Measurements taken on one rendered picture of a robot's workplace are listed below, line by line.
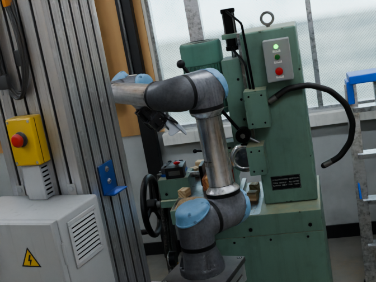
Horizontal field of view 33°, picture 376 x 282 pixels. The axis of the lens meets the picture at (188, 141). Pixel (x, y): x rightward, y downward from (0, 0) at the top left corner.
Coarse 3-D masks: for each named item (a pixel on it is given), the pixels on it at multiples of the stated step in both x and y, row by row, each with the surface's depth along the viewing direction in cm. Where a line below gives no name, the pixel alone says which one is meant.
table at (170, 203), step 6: (234, 174) 282; (198, 180) 279; (192, 186) 272; (198, 186) 271; (192, 192) 264; (198, 192) 262; (204, 192) 261; (180, 198) 259; (162, 204) 269; (168, 204) 268; (174, 204) 253; (174, 210) 246; (174, 216) 246; (174, 222) 247
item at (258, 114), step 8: (248, 88) 251; (256, 88) 248; (264, 88) 245; (248, 96) 244; (256, 96) 244; (264, 96) 243; (248, 104) 245; (256, 104) 245; (264, 104) 244; (248, 112) 246; (256, 112) 245; (264, 112) 245; (248, 120) 247; (256, 120) 246; (264, 120) 246; (248, 128) 248
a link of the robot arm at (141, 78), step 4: (132, 76) 233; (136, 76) 232; (140, 76) 231; (144, 76) 231; (148, 76) 232; (124, 80) 230; (128, 80) 230; (132, 80) 231; (136, 80) 230; (140, 80) 230; (144, 80) 231; (148, 80) 232; (152, 80) 233
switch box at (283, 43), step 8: (264, 40) 244; (272, 40) 239; (280, 40) 239; (288, 40) 239; (264, 48) 241; (272, 48) 240; (280, 48) 239; (288, 48) 239; (264, 56) 242; (272, 56) 241; (280, 56) 240; (288, 56) 240; (272, 64) 242; (280, 64) 241; (288, 64) 240; (272, 72) 242; (288, 72) 241; (272, 80) 243; (280, 80) 243
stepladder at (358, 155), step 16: (352, 80) 319; (368, 80) 318; (352, 96) 323; (352, 112) 327; (352, 144) 329; (352, 160) 330; (368, 208) 331; (368, 224) 332; (368, 240) 333; (368, 256) 334; (368, 272) 335
